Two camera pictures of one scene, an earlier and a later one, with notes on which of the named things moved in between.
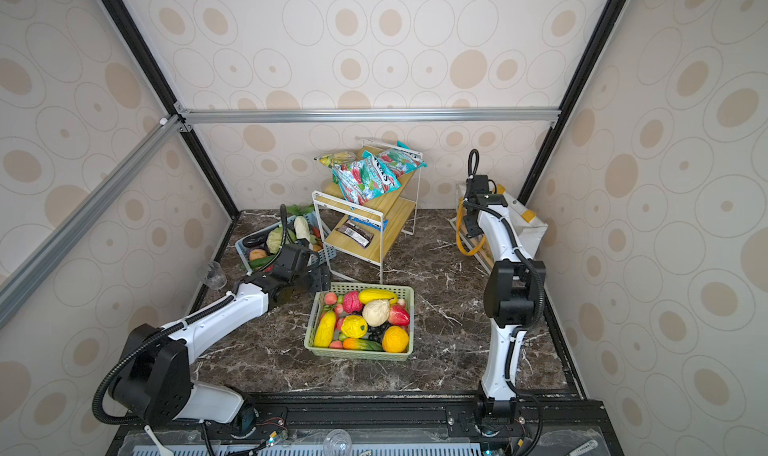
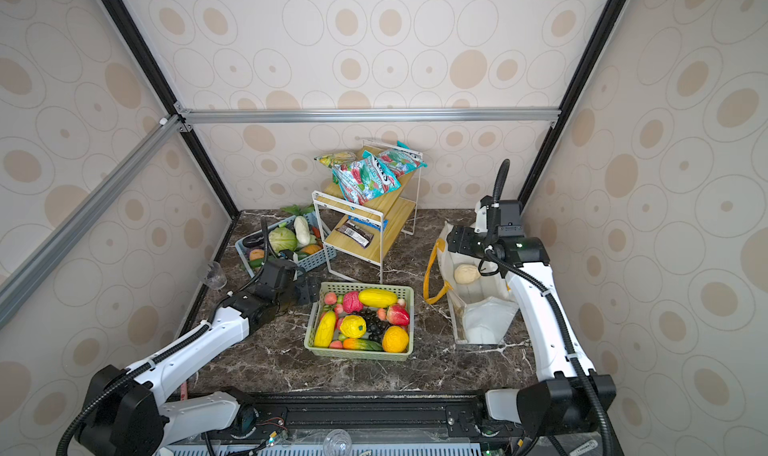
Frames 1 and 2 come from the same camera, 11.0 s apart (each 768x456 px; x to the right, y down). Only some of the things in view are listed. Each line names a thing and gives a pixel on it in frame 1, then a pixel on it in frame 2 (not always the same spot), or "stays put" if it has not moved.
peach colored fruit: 257,254 stays put
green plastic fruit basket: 406,292 stays put
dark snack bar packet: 356,233 stays put
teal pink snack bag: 403,159 stays put
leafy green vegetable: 302,210 stays put
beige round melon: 376,312 → 466,273
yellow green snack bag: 341,157 stays put
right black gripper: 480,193 → 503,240
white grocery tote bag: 529,227 → 482,311
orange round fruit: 395,339 stays put
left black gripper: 321,280 → 306,291
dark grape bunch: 376,333 stays put
